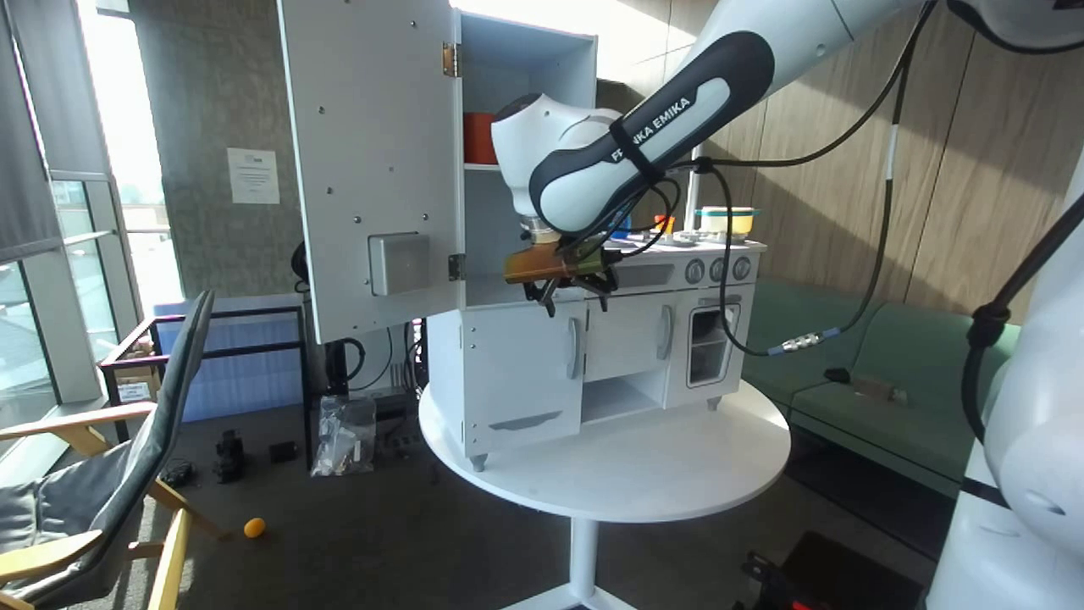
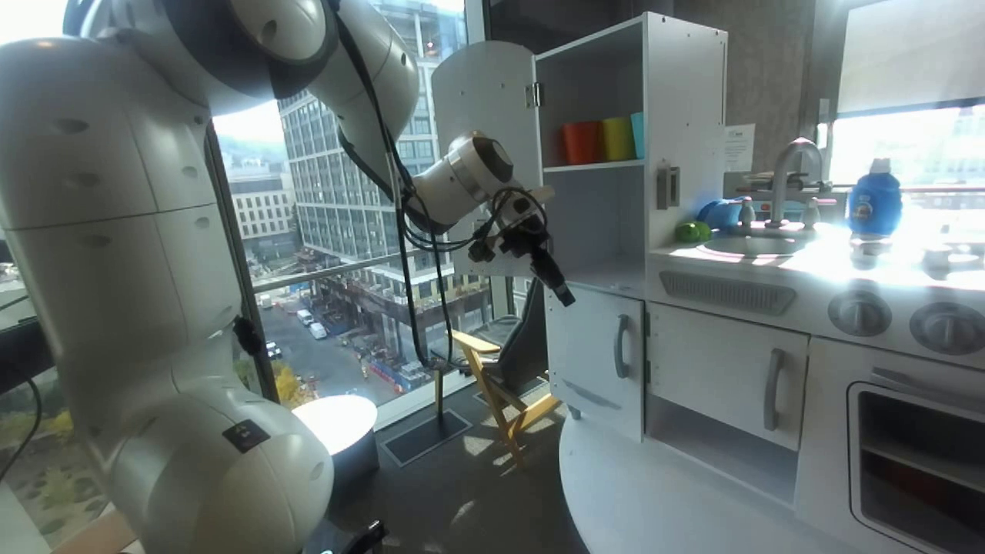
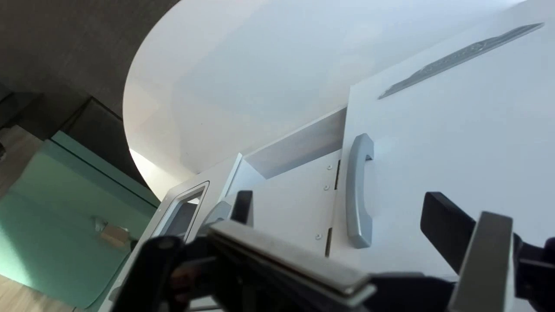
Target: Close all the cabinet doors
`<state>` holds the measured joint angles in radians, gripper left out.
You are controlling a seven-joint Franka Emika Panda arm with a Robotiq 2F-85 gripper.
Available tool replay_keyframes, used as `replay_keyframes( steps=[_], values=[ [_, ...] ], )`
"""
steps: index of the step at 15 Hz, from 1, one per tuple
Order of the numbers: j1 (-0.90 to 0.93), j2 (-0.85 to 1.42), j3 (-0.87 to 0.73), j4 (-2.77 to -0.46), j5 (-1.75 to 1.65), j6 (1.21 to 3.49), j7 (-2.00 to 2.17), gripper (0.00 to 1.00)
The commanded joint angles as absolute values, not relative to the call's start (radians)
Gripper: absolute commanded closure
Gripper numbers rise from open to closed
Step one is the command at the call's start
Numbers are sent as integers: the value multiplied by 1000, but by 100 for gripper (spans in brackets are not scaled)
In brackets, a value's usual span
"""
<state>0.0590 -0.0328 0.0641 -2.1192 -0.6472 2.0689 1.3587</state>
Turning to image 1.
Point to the white paper notice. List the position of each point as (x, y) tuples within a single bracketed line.
[(252, 176)]

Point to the black equipment case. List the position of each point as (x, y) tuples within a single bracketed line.
[(834, 578)]

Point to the small black object on sofa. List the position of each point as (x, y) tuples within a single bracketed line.
[(839, 375)]

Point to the white cabinet door wide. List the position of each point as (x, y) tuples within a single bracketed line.
[(520, 359)]

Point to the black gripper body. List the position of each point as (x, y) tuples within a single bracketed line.
[(578, 273)]

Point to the white oven door with window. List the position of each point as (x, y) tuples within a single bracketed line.
[(733, 339)]

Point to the white toy play kitchen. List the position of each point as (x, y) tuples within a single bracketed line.
[(520, 375)]

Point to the thin white pole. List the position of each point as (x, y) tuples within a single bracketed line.
[(690, 207)]

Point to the wooden folding chair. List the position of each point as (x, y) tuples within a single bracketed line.
[(123, 475)]

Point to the orange ball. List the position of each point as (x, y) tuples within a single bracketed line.
[(255, 525)]

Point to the grey roller blind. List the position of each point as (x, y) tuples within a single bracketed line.
[(36, 123)]

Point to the dark wooden frame rack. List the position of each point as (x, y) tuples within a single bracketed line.
[(226, 359)]

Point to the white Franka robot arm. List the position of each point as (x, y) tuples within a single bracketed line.
[(630, 147)]

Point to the brown flat object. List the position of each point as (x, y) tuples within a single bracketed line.
[(881, 391)]

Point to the small orange toy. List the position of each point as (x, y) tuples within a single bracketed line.
[(662, 225)]

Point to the grey stove knob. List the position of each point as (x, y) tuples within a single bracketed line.
[(720, 270), (742, 270), (697, 270)]

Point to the round white table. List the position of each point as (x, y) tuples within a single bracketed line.
[(630, 462)]

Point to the clear plastic bag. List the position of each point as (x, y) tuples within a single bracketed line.
[(344, 434)]

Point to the small black floor object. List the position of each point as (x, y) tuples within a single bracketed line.
[(283, 451), (178, 472), (231, 454)]

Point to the white cabinet door small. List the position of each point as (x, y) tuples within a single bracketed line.
[(628, 339)]

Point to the tall white cabinet door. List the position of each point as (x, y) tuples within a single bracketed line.
[(361, 147)]

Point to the green sofa bench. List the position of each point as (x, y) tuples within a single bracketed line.
[(901, 428)]

